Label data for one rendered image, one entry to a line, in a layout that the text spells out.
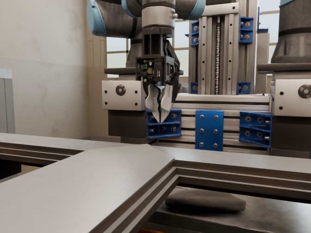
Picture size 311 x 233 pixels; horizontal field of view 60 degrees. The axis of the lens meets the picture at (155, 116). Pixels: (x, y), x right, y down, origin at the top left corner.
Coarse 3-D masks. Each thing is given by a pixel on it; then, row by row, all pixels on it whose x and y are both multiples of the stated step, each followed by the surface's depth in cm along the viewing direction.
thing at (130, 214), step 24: (0, 144) 62; (168, 168) 44; (192, 168) 46; (216, 168) 44; (240, 168) 43; (144, 192) 35; (168, 192) 40; (264, 192) 41; (288, 192) 40; (120, 216) 29; (144, 216) 32
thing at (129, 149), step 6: (102, 150) 53; (108, 150) 53; (114, 150) 53; (120, 150) 53; (126, 150) 53; (132, 150) 53; (138, 150) 53; (144, 150) 53; (150, 150) 53; (156, 150) 53; (162, 156) 49; (168, 156) 49
